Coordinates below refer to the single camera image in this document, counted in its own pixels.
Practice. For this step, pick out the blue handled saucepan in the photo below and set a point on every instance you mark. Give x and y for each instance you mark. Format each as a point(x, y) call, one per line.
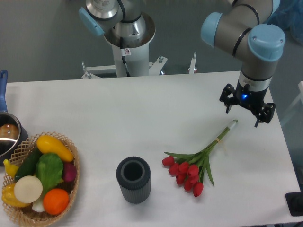
point(12, 133)

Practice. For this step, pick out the red tulip bouquet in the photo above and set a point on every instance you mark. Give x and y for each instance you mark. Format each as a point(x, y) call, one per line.
point(189, 169)

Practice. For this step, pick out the blue plastic bag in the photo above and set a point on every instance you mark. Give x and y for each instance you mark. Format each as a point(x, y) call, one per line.
point(289, 16)

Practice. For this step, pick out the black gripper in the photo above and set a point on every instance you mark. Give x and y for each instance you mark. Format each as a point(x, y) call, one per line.
point(250, 100)

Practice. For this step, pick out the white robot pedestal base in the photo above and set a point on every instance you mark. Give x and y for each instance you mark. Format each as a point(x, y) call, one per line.
point(129, 62)

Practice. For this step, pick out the woven wicker basket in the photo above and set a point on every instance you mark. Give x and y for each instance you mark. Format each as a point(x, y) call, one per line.
point(26, 217)

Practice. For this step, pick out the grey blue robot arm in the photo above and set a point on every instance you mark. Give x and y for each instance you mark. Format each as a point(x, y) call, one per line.
point(243, 33)

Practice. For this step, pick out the black device at table edge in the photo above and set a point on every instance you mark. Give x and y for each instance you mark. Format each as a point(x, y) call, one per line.
point(295, 203)

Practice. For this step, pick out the purple red radish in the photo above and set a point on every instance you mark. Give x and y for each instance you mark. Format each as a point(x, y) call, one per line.
point(69, 172)

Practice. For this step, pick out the dark green cucumber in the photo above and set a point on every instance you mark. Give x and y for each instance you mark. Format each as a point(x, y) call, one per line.
point(28, 166)

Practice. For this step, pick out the yellow squash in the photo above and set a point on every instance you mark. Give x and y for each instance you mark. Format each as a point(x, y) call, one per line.
point(48, 144)

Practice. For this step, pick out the yellow banana tip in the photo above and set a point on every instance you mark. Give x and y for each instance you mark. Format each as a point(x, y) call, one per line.
point(10, 169)

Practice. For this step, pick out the green lettuce leaf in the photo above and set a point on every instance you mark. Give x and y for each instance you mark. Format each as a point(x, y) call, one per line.
point(49, 171)

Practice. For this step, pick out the white round onion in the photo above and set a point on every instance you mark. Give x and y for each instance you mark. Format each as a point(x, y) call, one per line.
point(28, 189)

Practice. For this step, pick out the yellow bell pepper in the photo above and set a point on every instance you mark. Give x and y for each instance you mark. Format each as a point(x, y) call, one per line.
point(8, 197)

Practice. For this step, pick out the white leek stalk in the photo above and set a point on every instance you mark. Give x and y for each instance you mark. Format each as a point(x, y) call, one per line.
point(37, 205)

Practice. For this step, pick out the dark grey ribbed vase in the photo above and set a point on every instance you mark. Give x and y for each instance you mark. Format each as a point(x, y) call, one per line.
point(133, 175)

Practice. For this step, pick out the orange fruit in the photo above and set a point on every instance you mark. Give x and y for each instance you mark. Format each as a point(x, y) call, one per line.
point(56, 201)

